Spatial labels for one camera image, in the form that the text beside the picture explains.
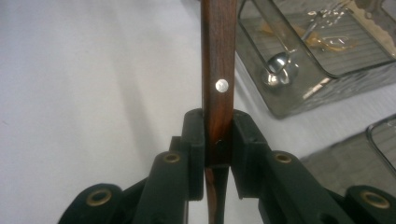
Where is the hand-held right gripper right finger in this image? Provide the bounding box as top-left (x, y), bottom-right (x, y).
top-left (230, 107), bottom-right (273, 201)

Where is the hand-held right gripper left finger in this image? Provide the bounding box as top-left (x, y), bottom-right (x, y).
top-left (169, 107), bottom-right (206, 202)

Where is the wooden-handled fork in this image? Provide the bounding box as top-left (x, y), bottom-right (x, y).
top-left (200, 0), bottom-right (238, 224)

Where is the grey transparent plastic bin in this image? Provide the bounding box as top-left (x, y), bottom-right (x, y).
top-left (300, 113), bottom-right (396, 200)
top-left (234, 0), bottom-right (396, 119)

